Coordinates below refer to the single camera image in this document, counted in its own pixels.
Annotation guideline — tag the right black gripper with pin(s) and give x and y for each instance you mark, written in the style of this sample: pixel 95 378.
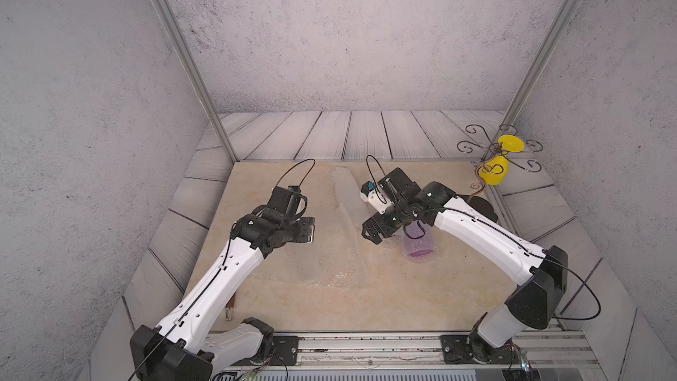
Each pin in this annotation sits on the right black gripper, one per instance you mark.
pixel 383 230

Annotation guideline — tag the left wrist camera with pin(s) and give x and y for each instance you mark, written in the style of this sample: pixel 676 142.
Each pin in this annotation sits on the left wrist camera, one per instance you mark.
pixel 288 201

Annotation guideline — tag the right aluminium corner post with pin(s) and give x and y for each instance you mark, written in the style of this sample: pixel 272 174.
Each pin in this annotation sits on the right aluminium corner post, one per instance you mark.
pixel 562 19

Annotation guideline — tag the aluminium rail frame front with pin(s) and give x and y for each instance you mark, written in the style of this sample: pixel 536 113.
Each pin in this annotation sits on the aluminium rail frame front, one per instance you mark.
pixel 551 354

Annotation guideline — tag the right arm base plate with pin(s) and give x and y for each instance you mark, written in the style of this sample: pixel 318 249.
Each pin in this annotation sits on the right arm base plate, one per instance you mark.
pixel 465 349

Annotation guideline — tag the clear bubble wrapped vase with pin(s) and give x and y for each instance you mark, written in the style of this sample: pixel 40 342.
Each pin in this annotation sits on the clear bubble wrapped vase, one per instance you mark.
pixel 353 210

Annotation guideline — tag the aluminium corner post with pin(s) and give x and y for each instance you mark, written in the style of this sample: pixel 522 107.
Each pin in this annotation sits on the aluminium corner post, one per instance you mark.
pixel 173 30
pixel 562 19

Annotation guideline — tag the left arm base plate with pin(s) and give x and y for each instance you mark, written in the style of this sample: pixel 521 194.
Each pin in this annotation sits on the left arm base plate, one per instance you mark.
pixel 283 350

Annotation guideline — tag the black wire glass stand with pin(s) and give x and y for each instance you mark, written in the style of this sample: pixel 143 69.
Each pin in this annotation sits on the black wire glass stand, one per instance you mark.
pixel 474 200

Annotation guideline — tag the purple bubble wrapped vase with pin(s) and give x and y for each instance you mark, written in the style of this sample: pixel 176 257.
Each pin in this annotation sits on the purple bubble wrapped vase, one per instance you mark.
pixel 419 243

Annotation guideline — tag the yellow plastic wine glass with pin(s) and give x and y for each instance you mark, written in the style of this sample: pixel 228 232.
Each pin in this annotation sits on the yellow plastic wine glass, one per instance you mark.
pixel 493 171

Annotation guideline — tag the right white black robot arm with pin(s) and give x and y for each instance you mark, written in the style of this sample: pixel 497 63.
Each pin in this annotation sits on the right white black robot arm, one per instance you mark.
pixel 540 275

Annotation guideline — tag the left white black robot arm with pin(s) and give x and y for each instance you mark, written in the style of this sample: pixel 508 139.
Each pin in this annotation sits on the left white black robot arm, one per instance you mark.
pixel 178 347

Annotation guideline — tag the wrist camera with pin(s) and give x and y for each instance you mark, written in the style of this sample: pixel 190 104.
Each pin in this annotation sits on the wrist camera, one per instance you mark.
pixel 288 201
pixel 373 195

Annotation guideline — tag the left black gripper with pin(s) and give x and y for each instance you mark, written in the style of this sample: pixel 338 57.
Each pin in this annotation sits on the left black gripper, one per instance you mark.
pixel 308 229

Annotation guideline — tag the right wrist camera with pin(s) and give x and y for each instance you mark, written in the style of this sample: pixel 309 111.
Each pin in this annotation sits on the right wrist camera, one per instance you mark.
pixel 373 195

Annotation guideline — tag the left aluminium corner post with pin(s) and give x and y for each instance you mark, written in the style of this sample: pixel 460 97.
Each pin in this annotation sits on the left aluminium corner post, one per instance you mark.
pixel 173 30

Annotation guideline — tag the metal scraper wooden handle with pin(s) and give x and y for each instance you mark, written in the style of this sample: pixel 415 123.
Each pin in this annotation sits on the metal scraper wooden handle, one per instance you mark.
pixel 229 309

